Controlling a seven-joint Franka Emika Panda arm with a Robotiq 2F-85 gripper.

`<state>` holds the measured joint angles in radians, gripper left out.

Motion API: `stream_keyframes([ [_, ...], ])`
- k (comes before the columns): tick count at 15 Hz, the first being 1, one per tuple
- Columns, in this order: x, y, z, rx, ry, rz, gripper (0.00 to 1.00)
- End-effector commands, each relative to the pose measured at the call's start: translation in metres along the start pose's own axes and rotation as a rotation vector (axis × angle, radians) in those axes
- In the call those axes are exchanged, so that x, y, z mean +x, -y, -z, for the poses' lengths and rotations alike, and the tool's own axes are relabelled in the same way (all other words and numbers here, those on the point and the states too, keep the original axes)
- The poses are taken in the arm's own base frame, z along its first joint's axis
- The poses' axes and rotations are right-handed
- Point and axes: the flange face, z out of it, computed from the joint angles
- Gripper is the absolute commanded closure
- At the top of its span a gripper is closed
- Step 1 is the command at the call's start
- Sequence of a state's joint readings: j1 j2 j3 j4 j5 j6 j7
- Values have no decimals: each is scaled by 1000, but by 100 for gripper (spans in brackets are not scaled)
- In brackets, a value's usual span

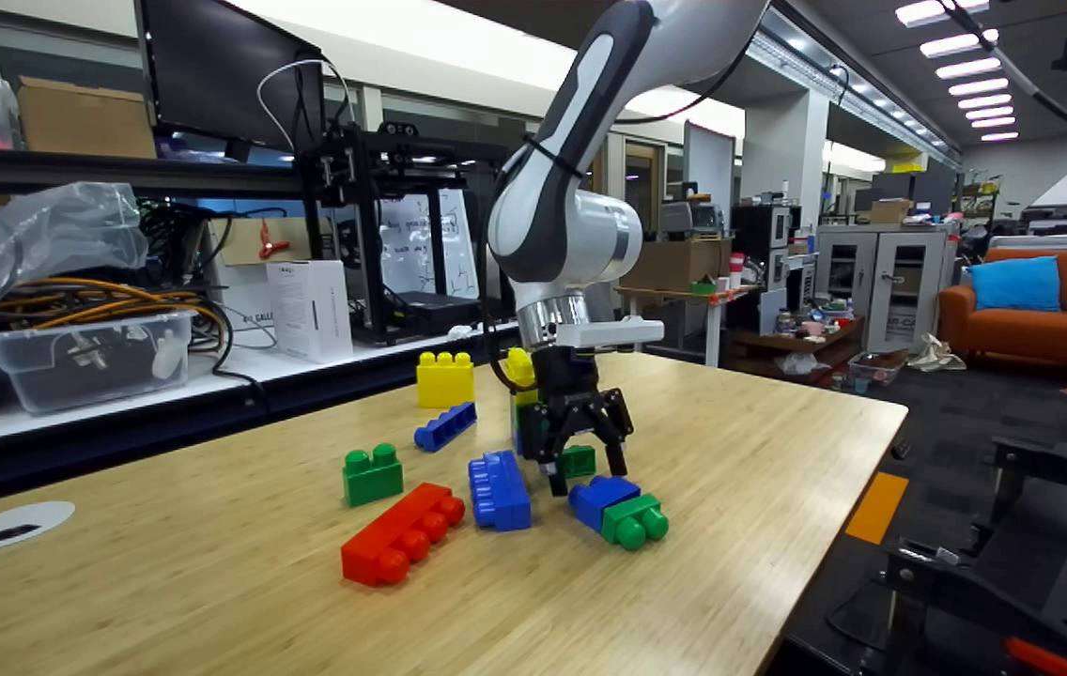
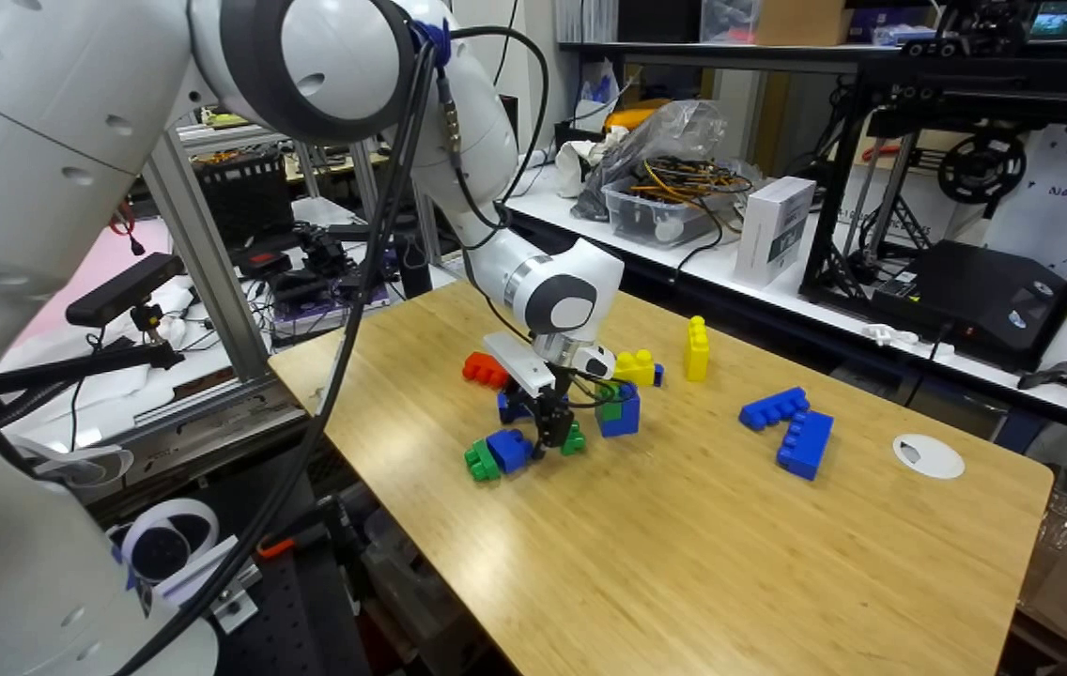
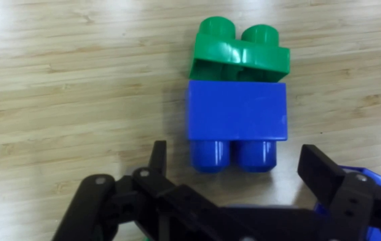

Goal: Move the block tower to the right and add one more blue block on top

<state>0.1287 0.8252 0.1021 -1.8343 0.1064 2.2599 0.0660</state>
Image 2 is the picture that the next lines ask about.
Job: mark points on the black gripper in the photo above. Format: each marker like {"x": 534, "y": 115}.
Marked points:
{"x": 556, "y": 394}

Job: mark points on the square blue block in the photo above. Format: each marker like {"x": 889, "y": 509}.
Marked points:
{"x": 514, "y": 447}

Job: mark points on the narrow green block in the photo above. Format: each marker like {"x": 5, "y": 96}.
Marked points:
{"x": 609, "y": 401}

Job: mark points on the tall blue block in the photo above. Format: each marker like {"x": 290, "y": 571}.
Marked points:
{"x": 627, "y": 414}

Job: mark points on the yellow three-stud block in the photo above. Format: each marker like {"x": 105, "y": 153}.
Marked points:
{"x": 634, "y": 365}

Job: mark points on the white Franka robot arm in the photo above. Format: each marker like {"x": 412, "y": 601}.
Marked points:
{"x": 60, "y": 126}

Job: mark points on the thick long blue block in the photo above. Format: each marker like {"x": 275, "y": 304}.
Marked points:
{"x": 514, "y": 402}

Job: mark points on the red four-stud block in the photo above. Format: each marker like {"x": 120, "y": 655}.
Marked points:
{"x": 484, "y": 369}

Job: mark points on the tall yellow block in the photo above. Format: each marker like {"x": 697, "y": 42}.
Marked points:
{"x": 697, "y": 349}

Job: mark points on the wide blue block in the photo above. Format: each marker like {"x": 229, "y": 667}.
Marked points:
{"x": 807, "y": 445}

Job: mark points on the white side table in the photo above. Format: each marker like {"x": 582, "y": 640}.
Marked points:
{"x": 706, "y": 266}

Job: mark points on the clear plastic bin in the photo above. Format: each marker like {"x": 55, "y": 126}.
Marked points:
{"x": 661, "y": 217}

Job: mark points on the white cardboard box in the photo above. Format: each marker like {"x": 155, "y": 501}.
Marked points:
{"x": 773, "y": 227}

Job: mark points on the clear plastic bag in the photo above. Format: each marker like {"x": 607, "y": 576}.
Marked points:
{"x": 671, "y": 137}

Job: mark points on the white table grommet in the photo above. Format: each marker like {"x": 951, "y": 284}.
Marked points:
{"x": 930, "y": 456}

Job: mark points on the black 3D printer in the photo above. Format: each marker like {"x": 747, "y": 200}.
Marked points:
{"x": 971, "y": 294}

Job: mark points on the pink sheet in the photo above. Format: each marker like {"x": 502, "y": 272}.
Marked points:
{"x": 141, "y": 247}

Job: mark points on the black filament spool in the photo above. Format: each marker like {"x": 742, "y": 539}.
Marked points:
{"x": 981, "y": 166}

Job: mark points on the white paper with writing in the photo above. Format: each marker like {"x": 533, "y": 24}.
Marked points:
{"x": 1065, "y": 188}

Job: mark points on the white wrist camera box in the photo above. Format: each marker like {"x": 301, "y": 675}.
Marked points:
{"x": 519, "y": 361}

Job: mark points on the metal bracket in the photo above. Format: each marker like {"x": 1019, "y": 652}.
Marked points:
{"x": 229, "y": 601}

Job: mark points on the aluminium extrusion frame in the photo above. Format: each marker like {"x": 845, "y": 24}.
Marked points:
{"x": 200, "y": 275}

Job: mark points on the black stereo camera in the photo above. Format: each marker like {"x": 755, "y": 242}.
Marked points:
{"x": 121, "y": 292}

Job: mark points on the black camera tripod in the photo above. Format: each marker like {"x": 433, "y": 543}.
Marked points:
{"x": 85, "y": 361}

